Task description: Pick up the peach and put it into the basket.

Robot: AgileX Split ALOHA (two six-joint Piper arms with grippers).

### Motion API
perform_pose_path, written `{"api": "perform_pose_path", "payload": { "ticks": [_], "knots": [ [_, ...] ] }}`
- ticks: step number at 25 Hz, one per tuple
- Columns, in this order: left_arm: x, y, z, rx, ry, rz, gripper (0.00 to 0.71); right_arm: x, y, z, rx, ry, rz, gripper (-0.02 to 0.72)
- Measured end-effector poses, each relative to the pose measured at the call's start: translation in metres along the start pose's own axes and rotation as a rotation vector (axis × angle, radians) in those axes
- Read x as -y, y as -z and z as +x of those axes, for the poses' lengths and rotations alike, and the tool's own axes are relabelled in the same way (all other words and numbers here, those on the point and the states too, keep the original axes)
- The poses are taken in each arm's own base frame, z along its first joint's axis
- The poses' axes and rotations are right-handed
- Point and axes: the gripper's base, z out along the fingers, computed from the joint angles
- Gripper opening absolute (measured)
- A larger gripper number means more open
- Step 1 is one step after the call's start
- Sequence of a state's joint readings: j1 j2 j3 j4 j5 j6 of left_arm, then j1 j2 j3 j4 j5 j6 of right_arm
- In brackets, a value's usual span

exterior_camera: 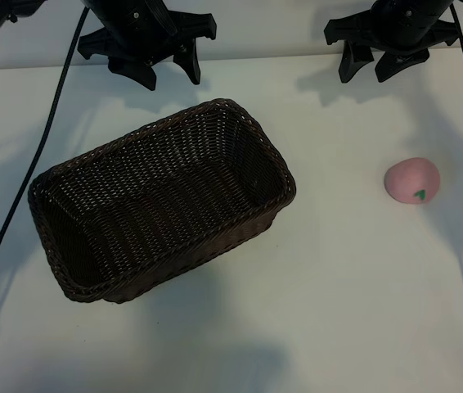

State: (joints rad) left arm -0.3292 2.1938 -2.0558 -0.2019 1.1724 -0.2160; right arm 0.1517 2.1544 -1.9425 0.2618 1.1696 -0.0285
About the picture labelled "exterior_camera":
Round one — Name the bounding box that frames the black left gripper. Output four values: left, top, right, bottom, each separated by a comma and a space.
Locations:
77, 0, 218, 92

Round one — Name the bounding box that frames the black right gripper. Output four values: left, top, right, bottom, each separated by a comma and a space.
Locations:
323, 0, 460, 84

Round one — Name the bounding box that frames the dark brown wicker basket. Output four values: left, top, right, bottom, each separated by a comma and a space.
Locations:
27, 97, 298, 305

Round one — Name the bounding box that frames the pink peach with green leaf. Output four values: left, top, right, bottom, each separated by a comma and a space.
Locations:
384, 156, 442, 205

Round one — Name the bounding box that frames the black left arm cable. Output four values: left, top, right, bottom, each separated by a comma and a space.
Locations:
0, 7, 89, 325

